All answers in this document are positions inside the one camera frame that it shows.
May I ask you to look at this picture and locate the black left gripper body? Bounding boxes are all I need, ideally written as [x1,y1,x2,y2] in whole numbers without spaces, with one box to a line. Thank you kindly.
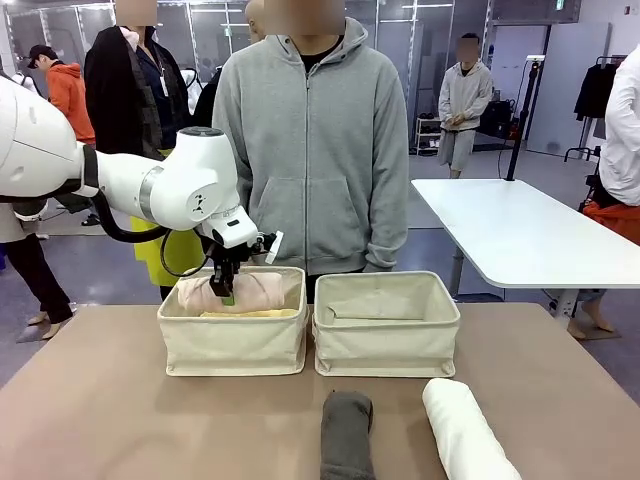
[206,241,252,282]

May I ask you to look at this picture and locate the cream towel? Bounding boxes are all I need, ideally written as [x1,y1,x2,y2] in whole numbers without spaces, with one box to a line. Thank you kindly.
[176,269,287,312]

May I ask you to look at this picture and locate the yellow towel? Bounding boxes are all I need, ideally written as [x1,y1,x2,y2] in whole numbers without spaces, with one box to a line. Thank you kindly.
[199,307,301,320]

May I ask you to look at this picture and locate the dark grey towel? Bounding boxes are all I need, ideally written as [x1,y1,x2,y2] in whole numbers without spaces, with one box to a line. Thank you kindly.
[319,391,376,480]

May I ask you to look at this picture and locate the white towel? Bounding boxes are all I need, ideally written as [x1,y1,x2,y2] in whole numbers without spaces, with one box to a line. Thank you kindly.
[421,377,524,480]

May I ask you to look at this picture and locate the beige fabric basket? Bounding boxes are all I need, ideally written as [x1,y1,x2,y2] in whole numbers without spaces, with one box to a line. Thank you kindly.
[157,265,309,378]
[311,270,462,379]

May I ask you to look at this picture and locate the person in grey zip hoodie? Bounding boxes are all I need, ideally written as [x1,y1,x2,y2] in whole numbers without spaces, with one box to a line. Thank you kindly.
[211,0,411,277]

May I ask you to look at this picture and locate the bald person in black clothes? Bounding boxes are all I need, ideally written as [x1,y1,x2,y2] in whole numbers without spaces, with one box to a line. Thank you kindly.
[191,0,269,132]

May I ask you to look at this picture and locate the white mannequin torso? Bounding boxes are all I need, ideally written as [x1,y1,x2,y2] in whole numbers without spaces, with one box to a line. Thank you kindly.
[180,69,202,102]
[11,72,40,97]

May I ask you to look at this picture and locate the person in dark green jacket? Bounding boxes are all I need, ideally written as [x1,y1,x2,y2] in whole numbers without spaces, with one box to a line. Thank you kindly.
[0,199,77,342]

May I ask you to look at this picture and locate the person black coat yellow skirt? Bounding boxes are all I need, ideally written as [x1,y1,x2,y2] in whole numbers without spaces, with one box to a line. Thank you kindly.
[83,0,207,302]

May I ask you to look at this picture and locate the person in orange hoodie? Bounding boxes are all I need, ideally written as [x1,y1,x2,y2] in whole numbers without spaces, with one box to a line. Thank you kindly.
[27,44,97,147]

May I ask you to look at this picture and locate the white shoe rack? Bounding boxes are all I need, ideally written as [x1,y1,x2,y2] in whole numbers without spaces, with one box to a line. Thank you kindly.
[415,115,444,157]

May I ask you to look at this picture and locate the person grey hoodie and shorts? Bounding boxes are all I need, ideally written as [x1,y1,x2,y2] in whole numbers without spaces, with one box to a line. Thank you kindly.
[437,32,494,180]

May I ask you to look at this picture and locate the white side table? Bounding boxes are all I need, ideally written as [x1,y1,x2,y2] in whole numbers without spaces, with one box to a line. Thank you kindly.
[410,177,640,317]

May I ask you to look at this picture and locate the black cases stack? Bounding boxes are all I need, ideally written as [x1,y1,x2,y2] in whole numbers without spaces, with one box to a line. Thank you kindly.
[479,98,517,139]

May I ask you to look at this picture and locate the black tripod pole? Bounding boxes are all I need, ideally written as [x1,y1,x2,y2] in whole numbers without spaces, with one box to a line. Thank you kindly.
[505,56,547,182]

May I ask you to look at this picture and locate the black clothes rack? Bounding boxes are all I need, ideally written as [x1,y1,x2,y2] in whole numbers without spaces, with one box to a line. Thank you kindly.
[564,55,627,163]

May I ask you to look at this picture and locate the orange cloth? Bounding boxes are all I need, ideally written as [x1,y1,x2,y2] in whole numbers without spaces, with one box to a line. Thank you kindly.
[581,198,640,242]

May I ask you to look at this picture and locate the hanging black garment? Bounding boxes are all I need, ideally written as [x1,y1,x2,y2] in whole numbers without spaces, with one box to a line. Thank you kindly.
[573,62,619,122]

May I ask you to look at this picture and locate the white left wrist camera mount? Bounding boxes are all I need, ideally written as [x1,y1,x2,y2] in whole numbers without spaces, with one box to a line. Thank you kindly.
[251,230,286,266]

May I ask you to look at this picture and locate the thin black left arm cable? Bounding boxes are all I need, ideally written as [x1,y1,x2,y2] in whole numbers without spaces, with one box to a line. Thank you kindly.
[160,230,218,279]

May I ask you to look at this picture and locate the thick black left arm hose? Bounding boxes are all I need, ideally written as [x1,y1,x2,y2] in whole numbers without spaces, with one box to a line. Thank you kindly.
[91,186,169,245]

